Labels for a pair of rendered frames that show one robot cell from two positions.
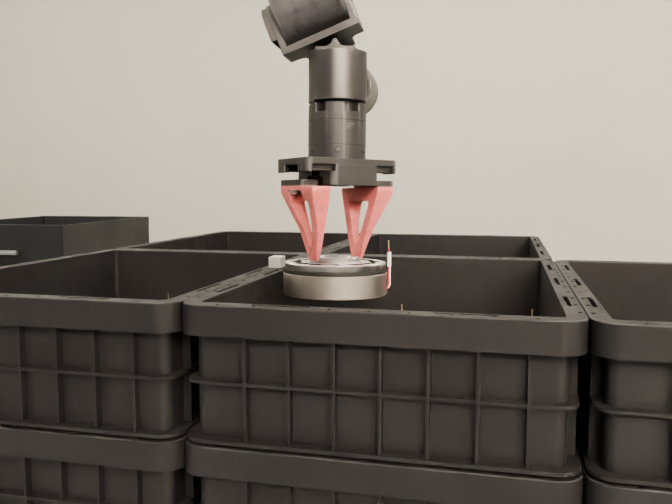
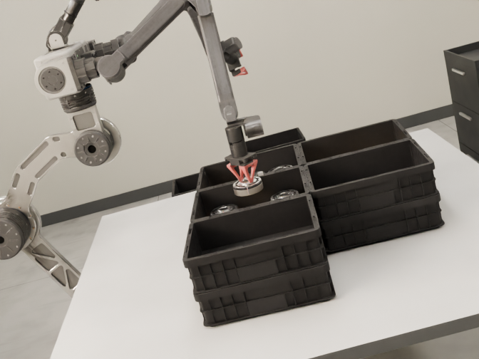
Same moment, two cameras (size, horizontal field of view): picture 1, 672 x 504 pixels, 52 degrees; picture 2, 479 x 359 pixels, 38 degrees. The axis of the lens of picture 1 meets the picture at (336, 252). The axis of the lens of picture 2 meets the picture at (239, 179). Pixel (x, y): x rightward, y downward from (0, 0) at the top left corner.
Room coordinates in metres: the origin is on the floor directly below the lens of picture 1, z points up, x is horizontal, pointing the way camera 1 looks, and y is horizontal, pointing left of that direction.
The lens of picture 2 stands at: (0.32, -2.25, 1.69)
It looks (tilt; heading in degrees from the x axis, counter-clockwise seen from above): 18 degrees down; 81
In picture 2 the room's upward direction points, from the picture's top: 15 degrees counter-clockwise
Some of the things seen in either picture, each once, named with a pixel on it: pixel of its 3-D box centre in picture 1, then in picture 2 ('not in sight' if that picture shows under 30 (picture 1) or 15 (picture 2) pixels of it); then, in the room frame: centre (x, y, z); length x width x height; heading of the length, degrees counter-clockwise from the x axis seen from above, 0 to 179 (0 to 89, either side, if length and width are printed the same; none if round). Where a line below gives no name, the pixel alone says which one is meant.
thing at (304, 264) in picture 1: (335, 264); (246, 182); (0.69, 0.00, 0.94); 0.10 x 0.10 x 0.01
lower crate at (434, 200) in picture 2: not in sight; (374, 209); (1.06, -0.17, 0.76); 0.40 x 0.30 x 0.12; 166
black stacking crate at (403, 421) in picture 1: (406, 339); (253, 209); (0.68, -0.07, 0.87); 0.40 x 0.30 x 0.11; 166
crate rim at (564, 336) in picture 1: (407, 288); (249, 195); (0.68, -0.07, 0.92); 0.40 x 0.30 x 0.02; 166
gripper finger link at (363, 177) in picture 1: (345, 213); (245, 169); (0.70, -0.01, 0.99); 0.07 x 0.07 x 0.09; 31
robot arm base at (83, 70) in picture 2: not in sight; (85, 70); (0.28, 0.20, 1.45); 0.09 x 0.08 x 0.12; 80
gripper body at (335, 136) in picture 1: (337, 141); (238, 149); (0.69, 0.00, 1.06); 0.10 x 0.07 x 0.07; 121
